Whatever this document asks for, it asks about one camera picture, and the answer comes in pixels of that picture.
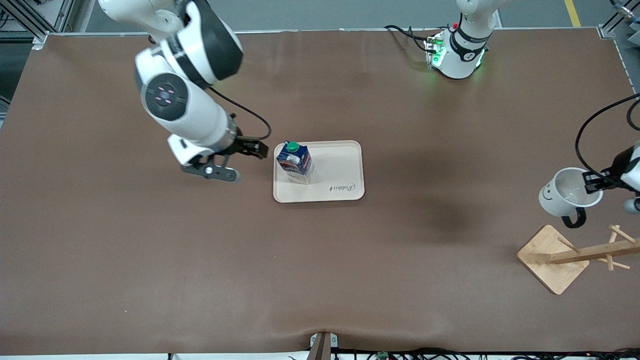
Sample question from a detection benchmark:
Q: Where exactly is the white smiley mug black handle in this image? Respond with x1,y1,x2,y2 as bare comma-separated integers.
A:
538,167,605,230

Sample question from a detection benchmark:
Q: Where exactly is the blue milk carton green cap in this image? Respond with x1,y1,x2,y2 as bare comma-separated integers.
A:
276,141,316,185

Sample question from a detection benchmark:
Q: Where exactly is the wooden cup rack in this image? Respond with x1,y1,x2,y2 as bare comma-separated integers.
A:
516,224,640,295

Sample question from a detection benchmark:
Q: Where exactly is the beige rabbit print tray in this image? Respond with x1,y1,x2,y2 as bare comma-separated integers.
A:
273,140,365,204

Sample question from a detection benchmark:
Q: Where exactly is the black left base cable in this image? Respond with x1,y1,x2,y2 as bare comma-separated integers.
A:
384,24,436,57

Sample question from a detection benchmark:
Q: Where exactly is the black cable bundle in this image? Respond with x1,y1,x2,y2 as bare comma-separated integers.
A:
290,347,640,360

